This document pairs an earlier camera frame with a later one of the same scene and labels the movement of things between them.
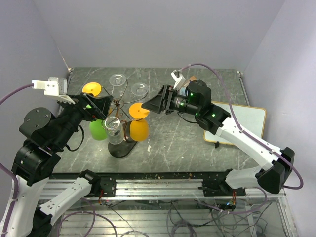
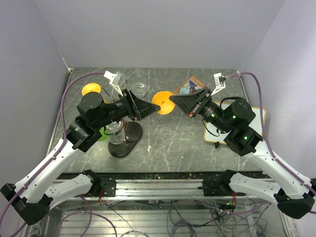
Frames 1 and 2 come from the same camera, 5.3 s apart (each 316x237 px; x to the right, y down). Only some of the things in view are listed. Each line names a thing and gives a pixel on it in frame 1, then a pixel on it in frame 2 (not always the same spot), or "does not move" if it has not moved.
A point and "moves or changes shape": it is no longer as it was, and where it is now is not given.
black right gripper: [168, 93] -> [189, 103]
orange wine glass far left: [95, 89] does not move
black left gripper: [92, 112] -> [137, 108]
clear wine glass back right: [139, 89] does not move
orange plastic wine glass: [139, 128] moves or changes shape
